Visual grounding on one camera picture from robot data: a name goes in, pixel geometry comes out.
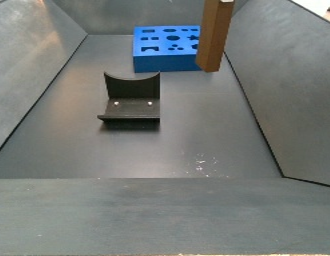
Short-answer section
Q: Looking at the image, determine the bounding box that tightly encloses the blue foam shape-sorter block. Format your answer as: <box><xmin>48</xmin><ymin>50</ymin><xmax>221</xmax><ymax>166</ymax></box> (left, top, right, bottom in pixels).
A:
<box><xmin>133</xmin><ymin>25</ymin><xmax>199</xmax><ymax>73</ymax></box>

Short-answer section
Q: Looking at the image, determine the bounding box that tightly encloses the dark grey curved fixture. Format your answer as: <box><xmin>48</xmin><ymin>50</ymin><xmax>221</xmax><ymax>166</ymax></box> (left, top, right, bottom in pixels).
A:
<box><xmin>97</xmin><ymin>73</ymin><xmax>159</xmax><ymax>122</ymax></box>

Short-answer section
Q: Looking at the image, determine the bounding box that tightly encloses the brown arch block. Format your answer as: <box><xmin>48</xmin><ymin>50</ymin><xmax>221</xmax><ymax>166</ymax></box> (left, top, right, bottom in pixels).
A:
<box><xmin>195</xmin><ymin>0</ymin><xmax>234</xmax><ymax>72</ymax></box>

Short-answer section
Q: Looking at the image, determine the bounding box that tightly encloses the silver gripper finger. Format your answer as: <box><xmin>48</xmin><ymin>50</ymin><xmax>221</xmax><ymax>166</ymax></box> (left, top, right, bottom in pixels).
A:
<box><xmin>218</xmin><ymin>0</ymin><xmax>234</xmax><ymax>3</ymax></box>

